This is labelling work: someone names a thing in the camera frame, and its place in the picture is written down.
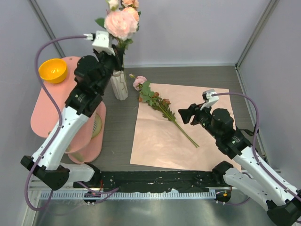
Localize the peach rose stem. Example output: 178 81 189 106
120 0 141 22

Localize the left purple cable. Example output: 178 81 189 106
24 34 119 211

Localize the red leafy flower stem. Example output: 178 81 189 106
139 81 199 148

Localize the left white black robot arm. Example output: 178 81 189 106
21 46 124 191

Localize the pale pink rose stem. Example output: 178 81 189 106
95 0 140 49

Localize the black ribbon gold lettering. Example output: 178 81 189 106
236 126 260 137

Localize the pink tiered wooden shelf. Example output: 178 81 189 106
31 56 106 164

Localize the purple cable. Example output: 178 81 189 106
217 92 301 207
24 34 119 211

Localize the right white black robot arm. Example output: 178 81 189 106
178 104 301 226

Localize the white ribbed ceramic vase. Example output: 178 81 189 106
111 71 128 100

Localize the orange plastic bowl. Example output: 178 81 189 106
38 58 68 84

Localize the black mounting base plate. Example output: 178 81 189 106
84 170 228 193

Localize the pink rose bud stem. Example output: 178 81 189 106
129 74 147 91

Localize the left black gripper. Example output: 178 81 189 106
93 45 125 94

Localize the slotted white cable duct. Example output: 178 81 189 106
51 190 216 200

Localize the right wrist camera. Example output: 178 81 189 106
200 89 219 110

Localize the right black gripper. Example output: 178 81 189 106
178 101 221 139

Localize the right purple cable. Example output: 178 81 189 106
217 92 301 207

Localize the pink flower bouquet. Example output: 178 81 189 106
130 83 241 171

